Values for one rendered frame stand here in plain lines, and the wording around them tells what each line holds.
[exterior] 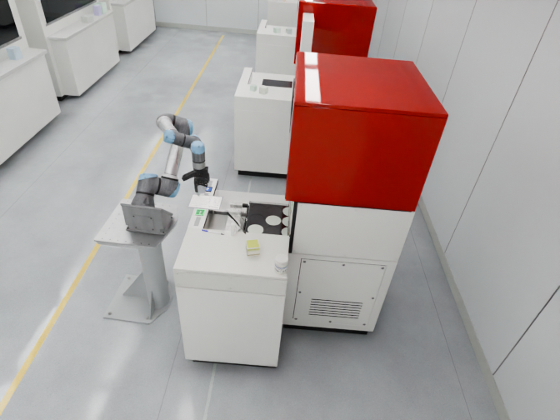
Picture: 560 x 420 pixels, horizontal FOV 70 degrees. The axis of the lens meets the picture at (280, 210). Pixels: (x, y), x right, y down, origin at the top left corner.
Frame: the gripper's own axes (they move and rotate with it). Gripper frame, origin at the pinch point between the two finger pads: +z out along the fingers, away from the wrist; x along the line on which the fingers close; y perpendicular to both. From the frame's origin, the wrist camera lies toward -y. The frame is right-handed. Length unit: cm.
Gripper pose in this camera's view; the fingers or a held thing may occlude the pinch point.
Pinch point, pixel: (197, 194)
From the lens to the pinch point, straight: 250.8
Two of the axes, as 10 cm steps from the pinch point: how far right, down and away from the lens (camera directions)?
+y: 10.0, 0.8, 0.0
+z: -0.7, 7.9, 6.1
